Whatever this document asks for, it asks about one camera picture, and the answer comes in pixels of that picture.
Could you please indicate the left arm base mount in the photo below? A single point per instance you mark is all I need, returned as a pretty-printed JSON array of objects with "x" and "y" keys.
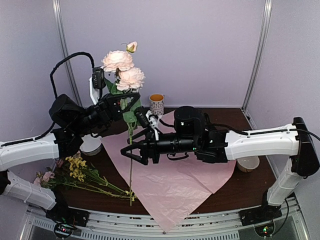
[{"x": 67, "y": 222}]

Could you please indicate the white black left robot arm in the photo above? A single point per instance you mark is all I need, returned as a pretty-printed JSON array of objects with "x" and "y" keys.
[{"x": 79, "y": 129}]

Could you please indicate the pink rose stem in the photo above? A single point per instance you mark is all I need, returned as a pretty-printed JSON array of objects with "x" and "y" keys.
[{"x": 128, "y": 79}]

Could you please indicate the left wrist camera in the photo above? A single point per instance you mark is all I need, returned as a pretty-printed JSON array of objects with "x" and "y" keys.
[{"x": 96, "y": 84}]

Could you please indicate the left aluminium frame post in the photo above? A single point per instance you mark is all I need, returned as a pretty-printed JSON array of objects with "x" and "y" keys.
[{"x": 64, "y": 48}]

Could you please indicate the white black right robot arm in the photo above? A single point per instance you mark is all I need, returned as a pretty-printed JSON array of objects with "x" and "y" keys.
[{"x": 219, "y": 143}]

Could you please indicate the fake flower bunch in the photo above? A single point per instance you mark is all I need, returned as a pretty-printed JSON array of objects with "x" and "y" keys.
[{"x": 75, "y": 172}]

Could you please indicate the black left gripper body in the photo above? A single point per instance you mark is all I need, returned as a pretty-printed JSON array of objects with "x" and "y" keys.
[{"x": 106, "y": 115}]

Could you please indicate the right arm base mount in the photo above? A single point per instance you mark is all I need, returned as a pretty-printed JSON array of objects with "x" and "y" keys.
[{"x": 262, "y": 219}]

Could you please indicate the right aluminium frame post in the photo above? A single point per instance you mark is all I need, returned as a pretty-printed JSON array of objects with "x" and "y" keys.
[{"x": 263, "y": 35}]

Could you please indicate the white scalloped bowl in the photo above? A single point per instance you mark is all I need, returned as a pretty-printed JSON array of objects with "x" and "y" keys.
[{"x": 91, "y": 146}]

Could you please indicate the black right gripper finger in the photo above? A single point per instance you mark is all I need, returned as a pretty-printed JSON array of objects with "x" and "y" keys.
[
  {"x": 137, "y": 141},
  {"x": 141, "y": 158}
]

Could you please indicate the aluminium frame post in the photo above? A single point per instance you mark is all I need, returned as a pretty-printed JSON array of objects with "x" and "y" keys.
[
  {"x": 263, "y": 35},
  {"x": 64, "y": 48}
]

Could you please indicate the floral ceramic mug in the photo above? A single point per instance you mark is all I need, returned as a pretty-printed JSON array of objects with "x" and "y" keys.
[{"x": 156, "y": 104}]

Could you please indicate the white round bowl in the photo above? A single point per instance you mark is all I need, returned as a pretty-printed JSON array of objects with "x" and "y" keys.
[{"x": 247, "y": 164}]

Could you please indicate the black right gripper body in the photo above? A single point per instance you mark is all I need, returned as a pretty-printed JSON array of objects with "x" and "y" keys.
[{"x": 182, "y": 146}]

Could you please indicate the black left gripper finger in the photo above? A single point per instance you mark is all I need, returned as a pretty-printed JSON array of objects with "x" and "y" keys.
[
  {"x": 132, "y": 103},
  {"x": 134, "y": 95}
]

